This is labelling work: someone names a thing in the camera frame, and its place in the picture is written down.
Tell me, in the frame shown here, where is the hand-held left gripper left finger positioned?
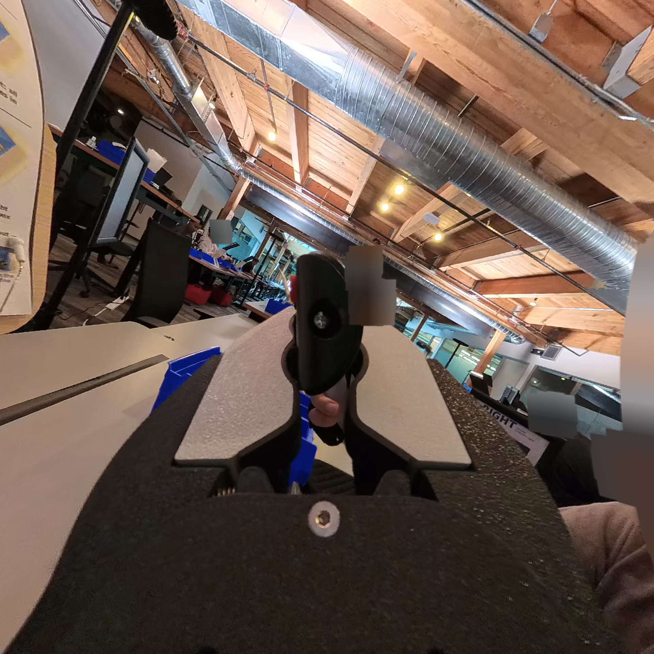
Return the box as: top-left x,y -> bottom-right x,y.
174,306 -> 305,478

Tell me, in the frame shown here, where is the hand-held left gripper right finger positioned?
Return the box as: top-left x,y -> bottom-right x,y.
343,324 -> 473,473

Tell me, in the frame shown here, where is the blue plastic bin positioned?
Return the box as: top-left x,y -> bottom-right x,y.
151,346 -> 318,494

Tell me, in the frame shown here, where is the black remote control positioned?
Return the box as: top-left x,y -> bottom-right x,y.
295,252 -> 364,395

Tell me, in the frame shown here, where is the person's left hand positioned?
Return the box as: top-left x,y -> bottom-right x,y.
308,391 -> 342,427

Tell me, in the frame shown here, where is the grey neighbouring table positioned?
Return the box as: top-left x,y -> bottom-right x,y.
242,300 -> 294,323

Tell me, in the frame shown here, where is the framed checkered tag sign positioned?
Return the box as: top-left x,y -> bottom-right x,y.
479,398 -> 551,467

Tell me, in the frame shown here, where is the black textured mat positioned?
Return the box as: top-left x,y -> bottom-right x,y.
307,460 -> 354,495

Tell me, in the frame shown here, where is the black office chair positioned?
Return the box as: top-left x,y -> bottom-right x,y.
122,219 -> 193,329

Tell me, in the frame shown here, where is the wooden background desk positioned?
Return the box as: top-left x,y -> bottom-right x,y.
48,125 -> 201,225

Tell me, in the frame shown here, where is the person's taupe shirt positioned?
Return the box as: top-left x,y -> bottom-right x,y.
559,503 -> 654,654

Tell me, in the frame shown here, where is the blue bin on wooden desk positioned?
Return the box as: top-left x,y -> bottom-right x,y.
97,139 -> 156,185

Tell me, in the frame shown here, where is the instruction poster board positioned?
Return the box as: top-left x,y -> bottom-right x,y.
0,0 -> 57,333

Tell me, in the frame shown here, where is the black stand with round head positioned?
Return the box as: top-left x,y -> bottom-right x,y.
20,0 -> 178,333

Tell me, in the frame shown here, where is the black rectangular ceiling duct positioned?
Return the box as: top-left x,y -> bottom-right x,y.
240,176 -> 512,338

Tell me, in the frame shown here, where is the large silver air duct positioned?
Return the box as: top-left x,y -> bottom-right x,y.
176,0 -> 638,316

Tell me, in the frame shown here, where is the thin silver air duct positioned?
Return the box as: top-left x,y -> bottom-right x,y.
128,13 -> 555,351

